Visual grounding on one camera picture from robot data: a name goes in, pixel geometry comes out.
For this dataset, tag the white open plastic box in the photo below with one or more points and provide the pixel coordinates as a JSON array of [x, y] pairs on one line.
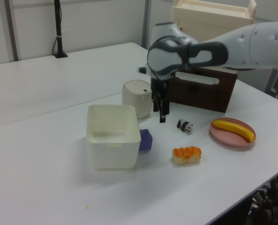
[[113, 150]]

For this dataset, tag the orange glazed bread toy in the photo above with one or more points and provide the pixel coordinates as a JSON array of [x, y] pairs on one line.
[[186, 154]]

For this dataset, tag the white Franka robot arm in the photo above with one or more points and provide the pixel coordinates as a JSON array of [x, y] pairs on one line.
[[246, 42]]

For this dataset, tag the yellow banana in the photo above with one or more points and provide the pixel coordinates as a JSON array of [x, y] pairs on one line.
[[235, 129]]

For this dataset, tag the panda toy figure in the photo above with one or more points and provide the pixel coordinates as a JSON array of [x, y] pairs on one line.
[[184, 125]]

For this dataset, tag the dark brown tissue box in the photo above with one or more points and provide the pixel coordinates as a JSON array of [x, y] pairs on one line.
[[199, 96]]

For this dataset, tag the cream lidded trash can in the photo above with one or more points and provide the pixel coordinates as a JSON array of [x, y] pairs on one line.
[[136, 100]]

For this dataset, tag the black pole stand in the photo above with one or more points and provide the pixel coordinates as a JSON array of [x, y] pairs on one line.
[[58, 28]]

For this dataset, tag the pink plate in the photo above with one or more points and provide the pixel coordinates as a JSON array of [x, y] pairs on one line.
[[227, 138]]

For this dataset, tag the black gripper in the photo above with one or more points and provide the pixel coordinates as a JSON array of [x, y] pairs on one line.
[[160, 87]]

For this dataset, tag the purple cube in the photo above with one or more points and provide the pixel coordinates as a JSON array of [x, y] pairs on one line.
[[146, 140]]

